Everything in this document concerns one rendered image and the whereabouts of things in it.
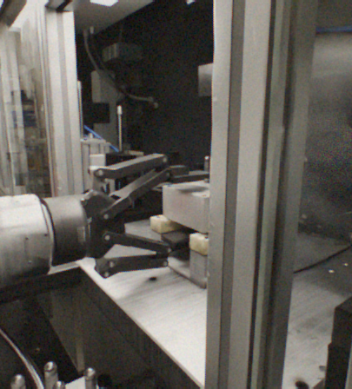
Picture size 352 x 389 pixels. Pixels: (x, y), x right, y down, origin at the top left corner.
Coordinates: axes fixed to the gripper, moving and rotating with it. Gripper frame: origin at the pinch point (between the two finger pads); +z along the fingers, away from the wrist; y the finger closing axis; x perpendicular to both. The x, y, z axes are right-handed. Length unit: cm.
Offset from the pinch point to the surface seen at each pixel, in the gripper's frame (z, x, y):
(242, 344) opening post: -13.4, -22.4, -2.9
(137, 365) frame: 3, 23, -45
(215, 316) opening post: -13.4, -19.6, -2.2
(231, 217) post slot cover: -13.3, -20.7, 5.6
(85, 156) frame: -5.2, 27.0, 5.1
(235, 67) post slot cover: -13.3, -20.5, 14.9
